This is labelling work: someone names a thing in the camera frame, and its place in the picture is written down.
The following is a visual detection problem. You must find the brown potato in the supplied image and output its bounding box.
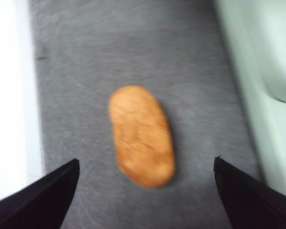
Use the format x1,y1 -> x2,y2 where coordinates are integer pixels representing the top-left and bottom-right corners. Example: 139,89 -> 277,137
109,85 -> 176,189

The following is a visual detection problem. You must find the green breakfast machine base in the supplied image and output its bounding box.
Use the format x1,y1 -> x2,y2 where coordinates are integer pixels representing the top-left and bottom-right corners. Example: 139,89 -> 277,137
214,0 -> 286,201

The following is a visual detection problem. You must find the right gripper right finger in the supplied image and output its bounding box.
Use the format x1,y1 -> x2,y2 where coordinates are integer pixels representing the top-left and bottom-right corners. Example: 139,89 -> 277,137
214,156 -> 286,229

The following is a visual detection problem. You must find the green griddle cover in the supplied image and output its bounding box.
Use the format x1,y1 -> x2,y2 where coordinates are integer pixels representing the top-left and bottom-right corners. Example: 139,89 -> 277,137
231,0 -> 286,104

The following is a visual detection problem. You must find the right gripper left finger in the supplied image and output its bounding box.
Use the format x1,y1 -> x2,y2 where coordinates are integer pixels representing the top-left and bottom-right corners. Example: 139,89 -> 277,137
0,158 -> 80,229

